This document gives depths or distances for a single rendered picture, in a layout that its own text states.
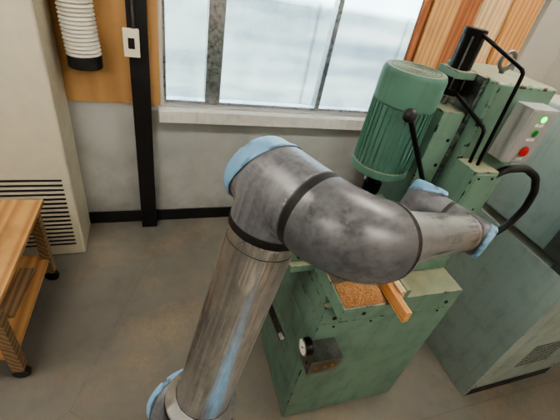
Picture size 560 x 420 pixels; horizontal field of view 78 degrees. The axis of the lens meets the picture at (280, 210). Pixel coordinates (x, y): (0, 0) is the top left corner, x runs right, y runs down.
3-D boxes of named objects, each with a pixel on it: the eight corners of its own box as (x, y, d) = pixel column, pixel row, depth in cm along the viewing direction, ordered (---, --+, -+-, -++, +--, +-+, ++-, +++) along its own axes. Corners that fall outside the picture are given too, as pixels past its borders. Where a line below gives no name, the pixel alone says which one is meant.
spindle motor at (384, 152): (342, 154, 115) (372, 55, 97) (387, 155, 121) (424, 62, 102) (366, 184, 102) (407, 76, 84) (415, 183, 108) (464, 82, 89)
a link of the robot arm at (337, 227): (397, 232, 33) (508, 225, 84) (307, 168, 40) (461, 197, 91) (337, 323, 37) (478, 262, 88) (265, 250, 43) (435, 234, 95)
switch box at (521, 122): (486, 152, 105) (517, 100, 95) (511, 152, 108) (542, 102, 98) (502, 162, 100) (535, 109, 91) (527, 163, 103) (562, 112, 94)
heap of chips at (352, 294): (333, 283, 109) (337, 275, 106) (372, 279, 113) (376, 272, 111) (345, 307, 102) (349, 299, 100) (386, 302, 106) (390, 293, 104)
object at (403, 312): (331, 209, 141) (333, 201, 139) (335, 209, 142) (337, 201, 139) (401, 322, 101) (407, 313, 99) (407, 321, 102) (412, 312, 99)
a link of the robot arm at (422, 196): (460, 200, 92) (432, 238, 95) (422, 178, 98) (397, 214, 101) (453, 194, 84) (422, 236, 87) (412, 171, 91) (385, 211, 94)
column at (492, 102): (369, 234, 149) (446, 57, 107) (412, 231, 156) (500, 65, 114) (397, 273, 132) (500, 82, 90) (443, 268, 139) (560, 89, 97)
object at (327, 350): (298, 354, 127) (302, 342, 122) (328, 348, 131) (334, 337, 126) (306, 377, 121) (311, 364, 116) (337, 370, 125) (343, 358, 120)
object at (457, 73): (429, 87, 103) (457, 22, 93) (451, 89, 105) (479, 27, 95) (447, 97, 97) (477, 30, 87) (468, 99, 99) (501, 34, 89)
